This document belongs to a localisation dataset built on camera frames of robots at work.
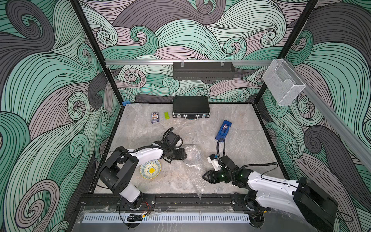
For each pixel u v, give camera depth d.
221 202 0.74
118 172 0.44
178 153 0.78
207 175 0.81
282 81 0.79
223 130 0.97
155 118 1.09
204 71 0.99
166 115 1.12
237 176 0.64
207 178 0.80
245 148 0.95
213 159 0.76
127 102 1.22
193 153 0.86
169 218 0.70
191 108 1.13
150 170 0.84
